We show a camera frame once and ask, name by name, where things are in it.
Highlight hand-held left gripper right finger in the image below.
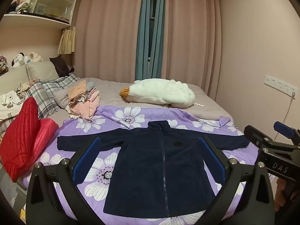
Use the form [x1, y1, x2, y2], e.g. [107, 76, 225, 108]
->
[198, 136, 275, 225]

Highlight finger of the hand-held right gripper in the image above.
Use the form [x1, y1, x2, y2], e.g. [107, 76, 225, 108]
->
[244, 125, 274, 146]
[274, 121, 300, 147]

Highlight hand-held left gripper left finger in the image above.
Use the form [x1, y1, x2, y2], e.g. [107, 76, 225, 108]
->
[25, 135, 102, 225]

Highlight navy fleece jacket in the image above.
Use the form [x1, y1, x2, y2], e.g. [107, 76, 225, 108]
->
[57, 120, 251, 218]

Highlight pile of pink clothes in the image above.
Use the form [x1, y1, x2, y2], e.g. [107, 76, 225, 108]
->
[54, 80, 101, 120]

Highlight white crumpled clothes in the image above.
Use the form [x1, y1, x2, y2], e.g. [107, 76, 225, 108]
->
[0, 90, 23, 120]

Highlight person's right hand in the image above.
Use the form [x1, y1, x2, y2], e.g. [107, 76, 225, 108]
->
[274, 178, 300, 214]

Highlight purple floral blanket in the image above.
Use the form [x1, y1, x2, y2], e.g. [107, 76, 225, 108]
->
[22, 105, 276, 225]

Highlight red quilted jacket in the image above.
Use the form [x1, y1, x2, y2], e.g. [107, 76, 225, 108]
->
[0, 97, 59, 183]

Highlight grey plaid pillow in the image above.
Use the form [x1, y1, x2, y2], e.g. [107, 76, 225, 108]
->
[25, 74, 81, 120]

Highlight white goose plush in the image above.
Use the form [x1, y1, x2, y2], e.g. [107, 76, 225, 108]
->
[119, 78, 196, 109]

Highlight dark brown pillow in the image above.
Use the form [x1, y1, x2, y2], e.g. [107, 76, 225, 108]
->
[49, 56, 75, 78]

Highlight beige pillow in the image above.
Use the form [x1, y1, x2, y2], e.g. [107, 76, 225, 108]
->
[25, 61, 60, 81]

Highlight pink curtain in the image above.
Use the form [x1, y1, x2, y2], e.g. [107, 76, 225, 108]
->
[162, 0, 222, 98]
[73, 0, 144, 83]

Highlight beige pleated cloth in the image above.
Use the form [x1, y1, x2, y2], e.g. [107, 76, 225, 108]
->
[58, 27, 77, 55]

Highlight black and white plush toy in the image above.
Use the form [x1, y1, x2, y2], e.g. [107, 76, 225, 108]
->
[12, 53, 25, 69]

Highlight blue-green curtain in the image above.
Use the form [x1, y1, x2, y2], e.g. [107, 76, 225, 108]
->
[135, 0, 167, 81]

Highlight plush toys on shelf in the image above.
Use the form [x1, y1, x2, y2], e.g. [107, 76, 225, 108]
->
[10, 0, 33, 14]

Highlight white wall socket strip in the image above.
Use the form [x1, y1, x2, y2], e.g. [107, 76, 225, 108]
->
[265, 75, 296, 98]

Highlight white wall shelf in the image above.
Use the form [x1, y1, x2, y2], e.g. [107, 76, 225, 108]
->
[0, 0, 81, 30]

